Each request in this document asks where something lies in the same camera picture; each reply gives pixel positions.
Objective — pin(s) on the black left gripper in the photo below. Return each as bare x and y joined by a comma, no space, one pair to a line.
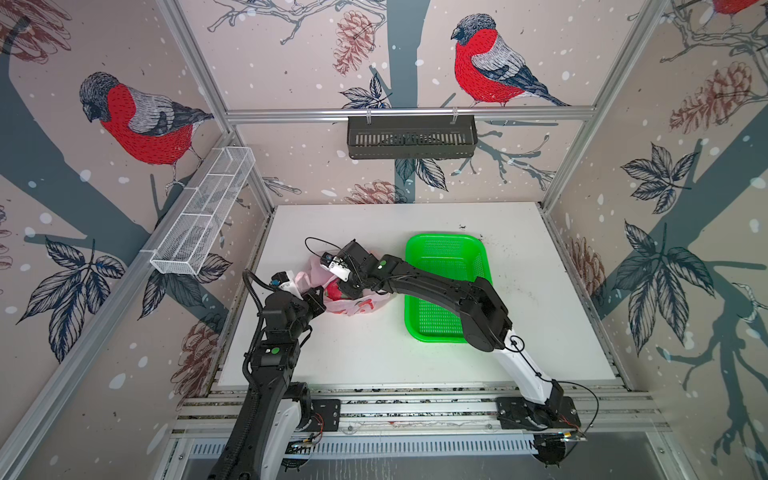
315,302

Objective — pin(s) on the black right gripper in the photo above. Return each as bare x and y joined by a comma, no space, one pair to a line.
353,292

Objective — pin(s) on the green plastic basket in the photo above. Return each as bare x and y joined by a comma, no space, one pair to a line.
454,261

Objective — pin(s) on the red dragon fruit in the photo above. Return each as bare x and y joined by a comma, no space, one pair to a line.
333,292

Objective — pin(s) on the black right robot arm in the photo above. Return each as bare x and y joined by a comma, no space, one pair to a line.
484,317

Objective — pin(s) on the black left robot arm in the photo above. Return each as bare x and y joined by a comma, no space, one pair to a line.
275,406

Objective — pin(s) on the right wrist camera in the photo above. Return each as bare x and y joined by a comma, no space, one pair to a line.
335,265

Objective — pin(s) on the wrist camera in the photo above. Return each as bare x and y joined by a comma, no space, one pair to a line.
284,281
335,265

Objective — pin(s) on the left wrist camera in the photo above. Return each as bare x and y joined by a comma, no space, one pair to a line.
284,281

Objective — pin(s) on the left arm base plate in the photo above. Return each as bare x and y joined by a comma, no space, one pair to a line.
324,416

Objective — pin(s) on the white wire mesh shelf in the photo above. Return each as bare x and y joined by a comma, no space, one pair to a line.
193,233

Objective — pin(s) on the black hanging wall basket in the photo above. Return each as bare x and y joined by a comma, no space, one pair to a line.
411,137

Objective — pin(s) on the aluminium rail frame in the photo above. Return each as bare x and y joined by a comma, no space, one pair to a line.
443,422

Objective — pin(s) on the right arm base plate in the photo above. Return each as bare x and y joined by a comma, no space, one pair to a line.
517,413

